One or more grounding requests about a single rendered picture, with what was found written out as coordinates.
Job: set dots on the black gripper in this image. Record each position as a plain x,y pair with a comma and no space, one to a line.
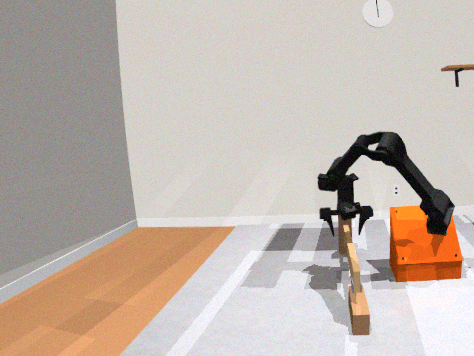
326,212

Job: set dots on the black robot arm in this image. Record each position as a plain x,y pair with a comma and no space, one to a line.
391,151

